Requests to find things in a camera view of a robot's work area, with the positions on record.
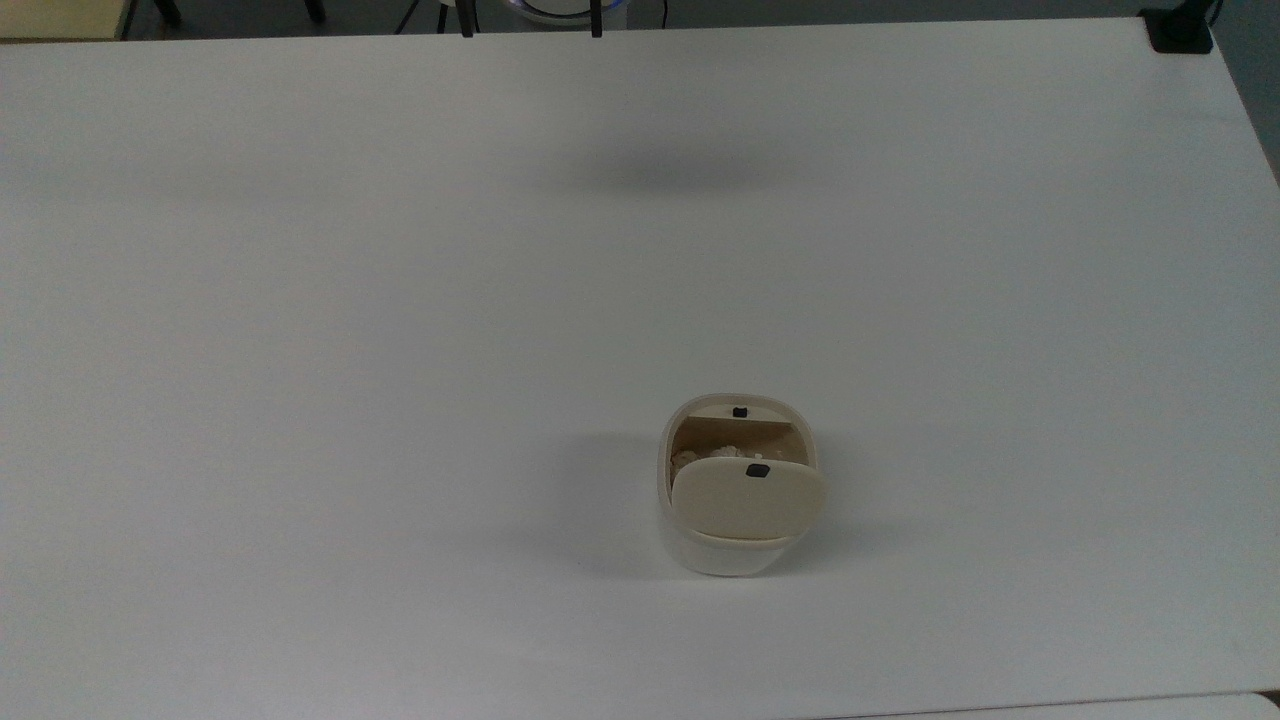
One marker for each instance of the cream trash bin with lid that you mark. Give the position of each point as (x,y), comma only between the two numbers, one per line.
(745,505)

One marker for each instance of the crumpled white paper trash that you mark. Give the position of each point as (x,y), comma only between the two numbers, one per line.
(700,459)

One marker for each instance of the black stand leg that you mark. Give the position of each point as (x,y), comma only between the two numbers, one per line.
(467,18)
(597,18)

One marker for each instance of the black chair leg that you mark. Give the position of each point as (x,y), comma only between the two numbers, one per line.
(315,10)
(168,11)

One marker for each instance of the beige wooden cabinet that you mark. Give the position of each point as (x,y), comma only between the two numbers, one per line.
(60,18)

